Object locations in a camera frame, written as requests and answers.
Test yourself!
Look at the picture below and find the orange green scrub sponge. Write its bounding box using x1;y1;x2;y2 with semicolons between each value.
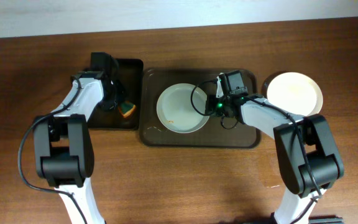
119;101;136;119

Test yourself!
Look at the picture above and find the white plate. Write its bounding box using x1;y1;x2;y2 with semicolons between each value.
157;83;209;134
265;72;323;116

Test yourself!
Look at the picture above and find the white plate top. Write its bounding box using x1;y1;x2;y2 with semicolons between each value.
265;72;323;116

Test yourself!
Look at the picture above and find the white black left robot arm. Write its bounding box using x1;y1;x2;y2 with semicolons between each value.
34;70;121;223

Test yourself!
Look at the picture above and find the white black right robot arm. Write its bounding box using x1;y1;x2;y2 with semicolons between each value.
205;95;344;223

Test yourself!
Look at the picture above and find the black water tray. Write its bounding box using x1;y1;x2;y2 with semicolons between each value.
88;58;144;130

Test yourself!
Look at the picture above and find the brown serving tray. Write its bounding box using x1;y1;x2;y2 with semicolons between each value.
139;68;261;149

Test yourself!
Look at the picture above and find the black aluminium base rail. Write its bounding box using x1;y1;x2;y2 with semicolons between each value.
309;217;344;224

